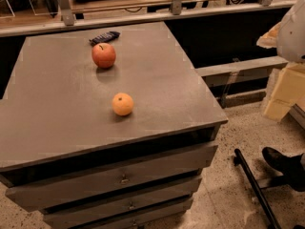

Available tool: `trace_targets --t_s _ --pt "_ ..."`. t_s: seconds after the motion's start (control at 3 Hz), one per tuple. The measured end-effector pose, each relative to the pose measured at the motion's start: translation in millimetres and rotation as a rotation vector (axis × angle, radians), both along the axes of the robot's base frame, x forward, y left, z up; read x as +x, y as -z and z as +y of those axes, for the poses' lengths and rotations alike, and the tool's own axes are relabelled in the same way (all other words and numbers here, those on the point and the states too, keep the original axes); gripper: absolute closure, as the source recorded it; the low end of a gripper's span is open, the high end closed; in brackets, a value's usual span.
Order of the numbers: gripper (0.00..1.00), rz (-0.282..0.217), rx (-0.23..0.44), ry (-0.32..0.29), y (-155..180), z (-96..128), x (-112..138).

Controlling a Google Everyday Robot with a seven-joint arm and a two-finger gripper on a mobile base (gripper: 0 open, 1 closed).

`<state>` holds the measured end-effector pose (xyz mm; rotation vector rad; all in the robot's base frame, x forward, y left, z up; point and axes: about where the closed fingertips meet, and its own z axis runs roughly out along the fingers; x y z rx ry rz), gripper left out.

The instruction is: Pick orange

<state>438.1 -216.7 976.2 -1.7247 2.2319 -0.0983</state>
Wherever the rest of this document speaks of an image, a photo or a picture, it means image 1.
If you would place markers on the middle grey drawer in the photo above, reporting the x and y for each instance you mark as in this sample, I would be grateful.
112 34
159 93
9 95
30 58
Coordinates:
118 205

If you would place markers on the bottom grey drawer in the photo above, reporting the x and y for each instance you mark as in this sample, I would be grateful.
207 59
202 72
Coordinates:
139 217

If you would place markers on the low wooden shelf beam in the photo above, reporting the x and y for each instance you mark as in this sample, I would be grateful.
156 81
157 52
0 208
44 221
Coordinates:
239 77

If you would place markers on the orange fruit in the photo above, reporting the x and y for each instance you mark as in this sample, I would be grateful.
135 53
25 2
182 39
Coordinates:
122 104

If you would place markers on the red apple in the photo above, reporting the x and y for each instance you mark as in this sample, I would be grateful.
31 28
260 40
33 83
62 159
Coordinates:
103 55

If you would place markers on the black shoe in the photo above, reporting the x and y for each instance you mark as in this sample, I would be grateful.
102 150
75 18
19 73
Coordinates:
292 167

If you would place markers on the black metal bar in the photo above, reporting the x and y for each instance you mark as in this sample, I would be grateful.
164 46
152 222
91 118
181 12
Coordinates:
240 160

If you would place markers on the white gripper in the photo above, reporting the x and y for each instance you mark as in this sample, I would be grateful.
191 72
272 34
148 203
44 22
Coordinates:
293 35

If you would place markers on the top grey drawer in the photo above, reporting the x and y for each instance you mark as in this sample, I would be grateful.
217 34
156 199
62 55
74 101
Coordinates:
100 180

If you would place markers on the dark snack bar wrapper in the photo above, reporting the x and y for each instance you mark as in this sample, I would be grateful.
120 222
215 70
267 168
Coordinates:
104 37

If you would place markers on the grey drawer cabinet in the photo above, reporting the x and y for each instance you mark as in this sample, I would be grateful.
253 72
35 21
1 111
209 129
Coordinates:
56 118

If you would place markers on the metal railing frame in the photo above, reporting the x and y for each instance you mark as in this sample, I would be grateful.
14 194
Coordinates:
73 15

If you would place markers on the grey drawer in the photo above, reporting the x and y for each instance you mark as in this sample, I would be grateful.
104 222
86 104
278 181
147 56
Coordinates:
118 205
139 217
100 180

